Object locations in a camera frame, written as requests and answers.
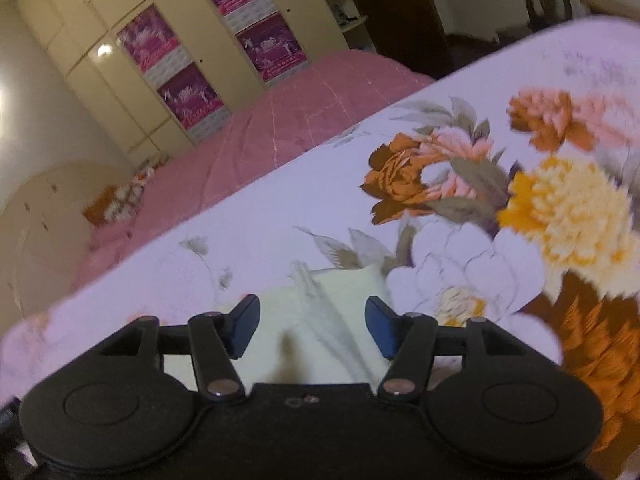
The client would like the lilac floral bed sheet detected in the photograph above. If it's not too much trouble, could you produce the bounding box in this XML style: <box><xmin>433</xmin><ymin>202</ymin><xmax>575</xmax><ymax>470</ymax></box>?
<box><xmin>0</xmin><ymin>15</ymin><xmax>640</xmax><ymax>480</ymax></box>

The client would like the pink bedspread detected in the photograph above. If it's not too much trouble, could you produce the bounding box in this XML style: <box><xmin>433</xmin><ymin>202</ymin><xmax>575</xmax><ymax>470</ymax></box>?
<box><xmin>75</xmin><ymin>50</ymin><xmax>436</xmax><ymax>291</ymax></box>

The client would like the dark wooden door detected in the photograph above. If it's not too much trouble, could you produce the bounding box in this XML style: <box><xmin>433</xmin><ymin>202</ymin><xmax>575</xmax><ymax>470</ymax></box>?
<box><xmin>335</xmin><ymin>0</ymin><xmax>453</xmax><ymax>81</ymax></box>

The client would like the light green knit sweater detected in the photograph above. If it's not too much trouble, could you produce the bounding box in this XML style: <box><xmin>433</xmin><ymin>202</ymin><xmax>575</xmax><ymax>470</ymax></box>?
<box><xmin>162</xmin><ymin>260</ymin><xmax>401</xmax><ymax>396</ymax></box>

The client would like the cream corner shelf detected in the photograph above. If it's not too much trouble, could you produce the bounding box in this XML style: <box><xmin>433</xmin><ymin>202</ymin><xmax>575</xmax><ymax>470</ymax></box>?
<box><xmin>302</xmin><ymin>0</ymin><xmax>378</xmax><ymax>53</ymax></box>

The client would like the patterned pillow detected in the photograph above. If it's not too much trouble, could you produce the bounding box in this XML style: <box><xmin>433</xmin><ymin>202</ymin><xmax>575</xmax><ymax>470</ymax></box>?
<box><xmin>102</xmin><ymin>159</ymin><xmax>167</xmax><ymax>222</ymax></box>

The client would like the cream wardrobe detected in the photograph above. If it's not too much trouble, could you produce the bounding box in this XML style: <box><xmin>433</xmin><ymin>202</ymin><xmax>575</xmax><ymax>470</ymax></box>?
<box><xmin>15</xmin><ymin>0</ymin><xmax>351</xmax><ymax>161</ymax></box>

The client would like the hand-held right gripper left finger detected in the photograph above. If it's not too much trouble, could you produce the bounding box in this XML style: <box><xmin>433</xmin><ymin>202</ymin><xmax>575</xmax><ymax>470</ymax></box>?
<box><xmin>92</xmin><ymin>295</ymin><xmax>261</xmax><ymax>402</ymax></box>

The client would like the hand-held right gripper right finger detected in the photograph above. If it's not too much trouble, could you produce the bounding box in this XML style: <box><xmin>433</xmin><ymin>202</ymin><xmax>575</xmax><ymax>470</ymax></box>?
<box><xmin>365</xmin><ymin>296</ymin><xmax>528</xmax><ymax>404</ymax></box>

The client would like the cream rounded headboard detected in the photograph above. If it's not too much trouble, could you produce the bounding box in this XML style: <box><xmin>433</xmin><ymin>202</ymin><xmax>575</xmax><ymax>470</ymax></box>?
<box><xmin>0</xmin><ymin>160</ymin><xmax>133</xmax><ymax>331</ymax></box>

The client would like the orange pillow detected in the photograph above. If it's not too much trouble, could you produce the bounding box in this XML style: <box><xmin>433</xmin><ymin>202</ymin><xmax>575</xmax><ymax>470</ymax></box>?
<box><xmin>82</xmin><ymin>186</ymin><xmax>120</xmax><ymax>227</ymax></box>

